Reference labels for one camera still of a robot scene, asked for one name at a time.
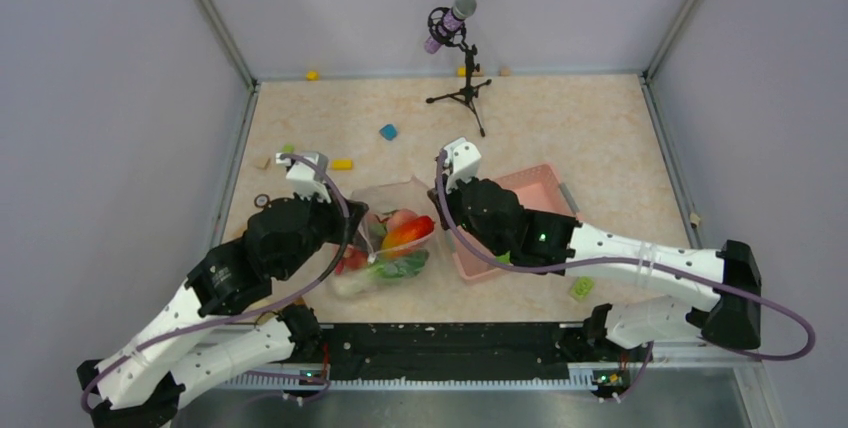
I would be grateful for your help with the black tripod mic stand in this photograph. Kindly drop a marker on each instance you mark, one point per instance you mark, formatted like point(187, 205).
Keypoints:
point(467, 94)

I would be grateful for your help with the blue block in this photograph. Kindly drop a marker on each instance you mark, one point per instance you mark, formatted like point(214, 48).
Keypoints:
point(389, 132)

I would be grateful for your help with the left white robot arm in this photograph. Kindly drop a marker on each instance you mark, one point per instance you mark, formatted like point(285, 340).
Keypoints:
point(164, 368)

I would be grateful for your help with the small tan wooden cube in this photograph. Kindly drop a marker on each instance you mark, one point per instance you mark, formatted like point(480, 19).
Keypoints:
point(263, 163)

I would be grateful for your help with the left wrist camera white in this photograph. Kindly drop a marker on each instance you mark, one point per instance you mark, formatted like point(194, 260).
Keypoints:
point(305, 181)

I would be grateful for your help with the purple microphone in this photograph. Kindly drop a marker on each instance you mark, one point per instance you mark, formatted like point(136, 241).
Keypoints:
point(446, 25)

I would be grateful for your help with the red lychee bunch toy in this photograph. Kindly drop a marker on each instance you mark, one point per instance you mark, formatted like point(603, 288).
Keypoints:
point(353, 259)

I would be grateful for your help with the green bok choy toy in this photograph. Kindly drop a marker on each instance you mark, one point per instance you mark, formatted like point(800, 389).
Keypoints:
point(379, 274)

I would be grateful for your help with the clear zip top bag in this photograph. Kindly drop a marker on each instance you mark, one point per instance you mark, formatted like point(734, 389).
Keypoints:
point(382, 201)

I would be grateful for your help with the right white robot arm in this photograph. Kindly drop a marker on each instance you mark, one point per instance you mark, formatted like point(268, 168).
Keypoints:
point(711, 293)

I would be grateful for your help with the pink perforated plastic basket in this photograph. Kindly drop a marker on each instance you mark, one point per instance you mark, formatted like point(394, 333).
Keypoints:
point(528, 213)

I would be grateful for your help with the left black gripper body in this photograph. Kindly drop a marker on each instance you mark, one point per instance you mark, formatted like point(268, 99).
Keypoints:
point(331, 222)

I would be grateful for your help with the green lego brick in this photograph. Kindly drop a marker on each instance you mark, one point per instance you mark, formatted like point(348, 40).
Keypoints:
point(581, 288)

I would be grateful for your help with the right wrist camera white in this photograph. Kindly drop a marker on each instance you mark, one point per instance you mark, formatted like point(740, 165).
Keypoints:
point(461, 160)

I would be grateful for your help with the green cucumber toy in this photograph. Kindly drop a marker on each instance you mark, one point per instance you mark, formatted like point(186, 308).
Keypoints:
point(504, 258)

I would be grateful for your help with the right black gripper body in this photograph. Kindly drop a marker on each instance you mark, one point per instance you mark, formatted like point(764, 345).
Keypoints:
point(459, 211)

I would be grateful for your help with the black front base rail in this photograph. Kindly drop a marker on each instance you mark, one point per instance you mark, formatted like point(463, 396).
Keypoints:
point(463, 352)

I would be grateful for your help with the yellow rectangular block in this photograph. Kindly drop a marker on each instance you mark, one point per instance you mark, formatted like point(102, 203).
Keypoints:
point(342, 164)

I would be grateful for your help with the red yellow mango toy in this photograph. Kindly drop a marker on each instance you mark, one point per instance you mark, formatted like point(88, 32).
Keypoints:
point(407, 238)

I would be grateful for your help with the pink peach toy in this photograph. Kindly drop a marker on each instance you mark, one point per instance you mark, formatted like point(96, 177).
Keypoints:
point(398, 218)

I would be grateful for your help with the small round wheel toy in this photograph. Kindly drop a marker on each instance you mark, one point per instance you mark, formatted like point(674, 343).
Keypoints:
point(261, 200)

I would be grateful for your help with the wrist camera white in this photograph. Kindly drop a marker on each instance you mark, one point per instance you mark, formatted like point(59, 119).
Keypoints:
point(305, 181)
point(461, 160)

